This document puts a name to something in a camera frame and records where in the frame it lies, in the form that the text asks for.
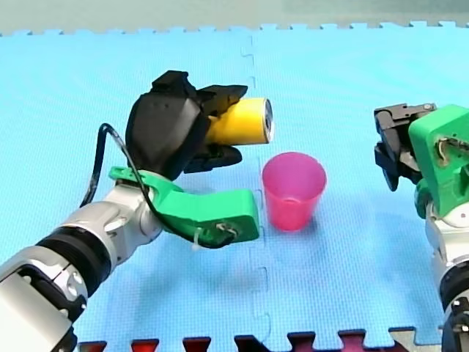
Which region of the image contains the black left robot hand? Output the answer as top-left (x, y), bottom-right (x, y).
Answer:
top-left (125, 70), bottom-right (249, 181)

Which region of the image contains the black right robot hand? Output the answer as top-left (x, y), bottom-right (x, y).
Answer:
top-left (373, 103), bottom-right (438, 192)

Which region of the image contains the yellow drink can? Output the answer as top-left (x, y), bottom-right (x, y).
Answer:
top-left (204, 97), bottom-right (275, 145)

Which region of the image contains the pink plastic cup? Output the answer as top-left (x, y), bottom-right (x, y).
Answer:
top-left (261, 151), bottom-right (328, 232)

